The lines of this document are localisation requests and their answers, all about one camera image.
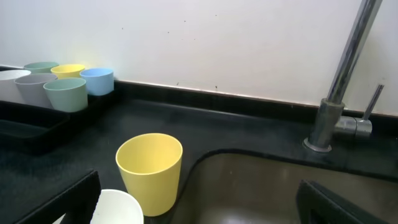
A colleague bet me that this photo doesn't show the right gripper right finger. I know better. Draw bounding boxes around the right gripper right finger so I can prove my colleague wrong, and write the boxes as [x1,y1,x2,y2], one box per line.
[295,179,391,224]

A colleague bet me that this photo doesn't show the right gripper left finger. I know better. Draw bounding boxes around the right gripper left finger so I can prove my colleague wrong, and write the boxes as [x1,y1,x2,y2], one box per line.
[15,169,102,224]

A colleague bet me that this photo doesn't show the white cup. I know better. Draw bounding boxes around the white cup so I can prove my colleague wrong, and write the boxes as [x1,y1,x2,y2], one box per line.
[0,69,32,105]
[52,189,145,224]

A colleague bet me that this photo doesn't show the yellow cup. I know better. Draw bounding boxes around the yellow cup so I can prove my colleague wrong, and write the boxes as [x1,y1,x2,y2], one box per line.
[50,63,86,80]
[115,133,183,217]

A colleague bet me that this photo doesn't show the black tray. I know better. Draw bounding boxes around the black tray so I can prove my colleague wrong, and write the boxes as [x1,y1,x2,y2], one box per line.
[0,65,121,156]

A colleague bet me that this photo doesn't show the steel sink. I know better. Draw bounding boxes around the steel sink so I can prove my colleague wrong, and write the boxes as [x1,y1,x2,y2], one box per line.
[167,151,398,224]

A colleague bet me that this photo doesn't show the steel tap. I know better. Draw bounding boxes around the steel tap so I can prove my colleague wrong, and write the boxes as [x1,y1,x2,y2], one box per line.
[302,0,385,153]

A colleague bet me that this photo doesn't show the green cup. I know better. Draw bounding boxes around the green cup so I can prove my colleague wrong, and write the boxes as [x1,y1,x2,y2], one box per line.
[43,77,89,113]
[24,61,60,75]

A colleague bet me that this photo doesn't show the grey cup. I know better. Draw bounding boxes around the grey cup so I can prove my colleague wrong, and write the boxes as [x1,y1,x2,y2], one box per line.
[14,73,58,109]

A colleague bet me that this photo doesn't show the blue cup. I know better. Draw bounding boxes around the blue cup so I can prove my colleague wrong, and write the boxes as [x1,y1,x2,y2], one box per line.
[79,67,115,96]

